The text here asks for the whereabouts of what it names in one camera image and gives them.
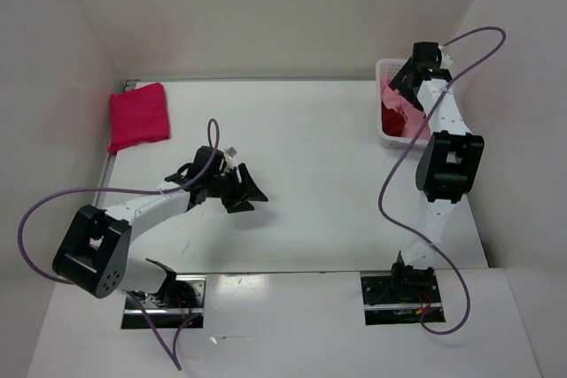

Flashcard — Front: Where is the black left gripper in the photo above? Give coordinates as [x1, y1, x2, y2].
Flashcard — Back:
[206, 163, 268, 213]

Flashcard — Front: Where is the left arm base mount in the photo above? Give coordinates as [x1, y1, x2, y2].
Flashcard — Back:
[120, 274, 207, 330]

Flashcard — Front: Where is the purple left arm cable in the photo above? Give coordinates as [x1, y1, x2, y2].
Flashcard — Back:
[17, 119, 222, 371]

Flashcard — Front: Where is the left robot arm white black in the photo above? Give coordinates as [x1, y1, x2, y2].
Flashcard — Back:
[52, 146, 268, 307]

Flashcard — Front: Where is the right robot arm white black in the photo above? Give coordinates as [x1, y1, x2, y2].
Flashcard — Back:
[385, 42, 485, 304]

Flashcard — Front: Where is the white plastic laundry basket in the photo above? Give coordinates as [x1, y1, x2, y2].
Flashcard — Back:
[375, 57, 466, 152]

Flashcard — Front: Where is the dark red t shirt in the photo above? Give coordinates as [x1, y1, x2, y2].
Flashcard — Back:
[381, 104, 406, 137]

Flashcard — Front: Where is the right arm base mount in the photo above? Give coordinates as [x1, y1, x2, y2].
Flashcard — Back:
[361, 273, 446, 326]

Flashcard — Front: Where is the light pink t shirt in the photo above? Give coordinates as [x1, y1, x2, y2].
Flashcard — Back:
[380, 76, 425, 139]

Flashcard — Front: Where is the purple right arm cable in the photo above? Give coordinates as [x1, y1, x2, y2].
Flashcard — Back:
[378, 26, 509, 335]

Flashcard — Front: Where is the magenta t shirt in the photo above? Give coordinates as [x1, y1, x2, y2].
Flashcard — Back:
[107, 82, 171, 154]

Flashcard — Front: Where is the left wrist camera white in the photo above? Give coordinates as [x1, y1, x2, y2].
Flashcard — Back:
[224, 147, 237, 163]

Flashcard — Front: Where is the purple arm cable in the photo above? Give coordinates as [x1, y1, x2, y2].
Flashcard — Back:
[378, 26, 509, 335]
[17, 119, 222, 371]

